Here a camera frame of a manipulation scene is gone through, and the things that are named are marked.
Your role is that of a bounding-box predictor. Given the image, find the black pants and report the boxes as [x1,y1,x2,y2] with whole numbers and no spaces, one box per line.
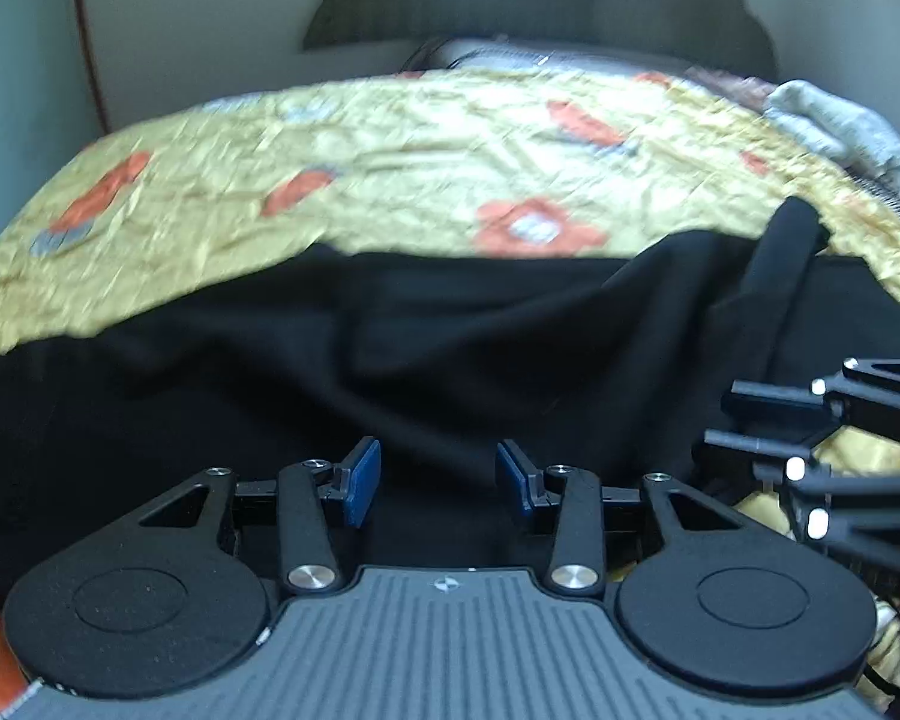
[0,195,900,616]

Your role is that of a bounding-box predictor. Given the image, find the yellow floral blanket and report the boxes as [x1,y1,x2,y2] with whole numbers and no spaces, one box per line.
[0,67,900,720]

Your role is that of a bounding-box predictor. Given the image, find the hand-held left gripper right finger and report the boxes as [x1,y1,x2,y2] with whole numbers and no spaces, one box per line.
[496,441,736,601]

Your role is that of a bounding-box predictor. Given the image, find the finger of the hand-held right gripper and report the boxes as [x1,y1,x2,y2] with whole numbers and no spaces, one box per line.
[722,358,900,432]
[692,420,900,575]

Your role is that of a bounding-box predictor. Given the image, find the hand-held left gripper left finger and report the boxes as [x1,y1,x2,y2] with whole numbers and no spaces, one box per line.
[141,439,382,595]

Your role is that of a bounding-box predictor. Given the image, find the dark grey pillow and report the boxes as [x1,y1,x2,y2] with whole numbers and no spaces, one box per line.
[399,36,691,77]

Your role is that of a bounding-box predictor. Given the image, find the brown patterned cloth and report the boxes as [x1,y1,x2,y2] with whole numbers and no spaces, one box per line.
[686,66,785,117]

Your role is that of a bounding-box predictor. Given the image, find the white patterned crumpled cloth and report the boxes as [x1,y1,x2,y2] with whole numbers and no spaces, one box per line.
[765,79,900,192]

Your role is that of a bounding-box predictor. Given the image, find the reddish brown wall cable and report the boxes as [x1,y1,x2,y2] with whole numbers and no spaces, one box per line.
[70,0,112,134]

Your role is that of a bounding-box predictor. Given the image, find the dark padded headboard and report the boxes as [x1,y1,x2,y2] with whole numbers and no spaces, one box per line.
[304,0,779,83]

